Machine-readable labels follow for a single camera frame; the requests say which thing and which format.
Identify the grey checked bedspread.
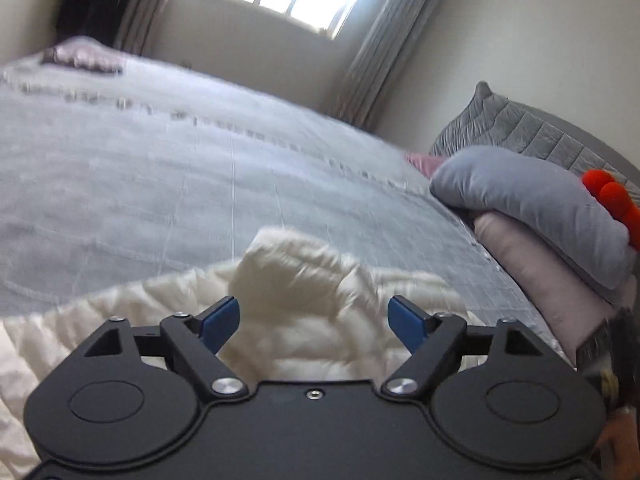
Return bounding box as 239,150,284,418
1,56,553,342

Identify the grey quilted headboard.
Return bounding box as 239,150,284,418
430,81,639,202

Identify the right grey curtain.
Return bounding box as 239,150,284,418
326,0,440,131

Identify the red plush toy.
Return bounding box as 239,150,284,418
582,169,640,250

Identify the small patterned cloth on bed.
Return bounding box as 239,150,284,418
41,36,126,75

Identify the cream quilted puffer jacket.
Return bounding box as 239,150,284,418
1,228,477,479

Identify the grey curtain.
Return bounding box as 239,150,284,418
326,0,440,131
113,0,169,56

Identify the grey folded blanket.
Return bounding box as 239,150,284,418
430,145,637,306

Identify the pink pillow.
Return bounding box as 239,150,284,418
474,211,638,362

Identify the left grey curtain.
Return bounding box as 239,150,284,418
113,0,169,56

